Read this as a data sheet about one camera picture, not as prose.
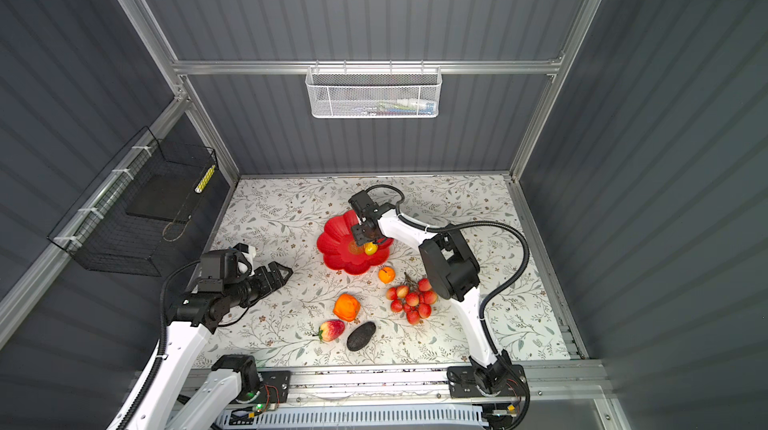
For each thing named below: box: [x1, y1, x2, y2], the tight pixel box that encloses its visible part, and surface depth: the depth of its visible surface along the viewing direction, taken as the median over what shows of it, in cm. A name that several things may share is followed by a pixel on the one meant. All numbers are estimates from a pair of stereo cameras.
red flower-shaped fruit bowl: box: [317, 210, 394, 275], surface depth 101 cm
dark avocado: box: [346, 321, 376, 351], surface depth 80 cm
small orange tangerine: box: [378, 266, 396, 284], surface depth 92 cm
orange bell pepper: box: [334, 293, 361, 322], surface depth 83 cm
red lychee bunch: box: [386, 272, 438, 325], surface depth 84 cm
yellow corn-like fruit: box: [364, 242, 379, 256], surface depth 97 cm
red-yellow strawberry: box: [313, 319, 345, 342], surface depth 81 cm
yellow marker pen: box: [194, 164, 216, 194], surface depth 82 cm
